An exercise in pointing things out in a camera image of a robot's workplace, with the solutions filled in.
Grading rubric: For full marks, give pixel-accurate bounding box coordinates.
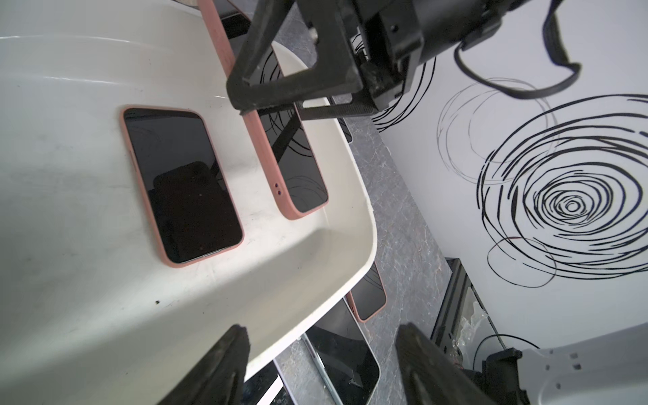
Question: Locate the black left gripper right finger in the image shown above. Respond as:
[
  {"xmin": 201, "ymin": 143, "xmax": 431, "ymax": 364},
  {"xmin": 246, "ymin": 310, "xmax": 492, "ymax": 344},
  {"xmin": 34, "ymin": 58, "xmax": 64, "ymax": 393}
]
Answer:
[{"xmin": 395, "ymin": 323, "xmax": 494, "ymax": 405}]

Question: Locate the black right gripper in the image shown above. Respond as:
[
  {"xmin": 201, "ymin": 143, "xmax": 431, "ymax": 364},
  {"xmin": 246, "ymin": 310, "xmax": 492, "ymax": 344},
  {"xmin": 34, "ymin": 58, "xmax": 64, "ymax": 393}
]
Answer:
[{"xmin": 227, "ymin": 0, "xmax": 525, "ymax": 121}]

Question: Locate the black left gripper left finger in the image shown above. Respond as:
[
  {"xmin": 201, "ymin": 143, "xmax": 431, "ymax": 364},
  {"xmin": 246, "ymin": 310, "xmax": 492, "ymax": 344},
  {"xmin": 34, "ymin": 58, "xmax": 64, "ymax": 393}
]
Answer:
[{"xmin": 159, "ymin": 325, "xmax": 251, "ymax": 405}]

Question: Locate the white plastic storage box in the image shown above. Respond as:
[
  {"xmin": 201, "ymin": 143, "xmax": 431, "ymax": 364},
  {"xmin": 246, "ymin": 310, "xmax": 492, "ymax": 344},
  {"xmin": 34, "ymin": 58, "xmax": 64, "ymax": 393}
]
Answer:
[{"xmin": 1, "ymin": 1, "xmax": 377, "ymax": 404}]

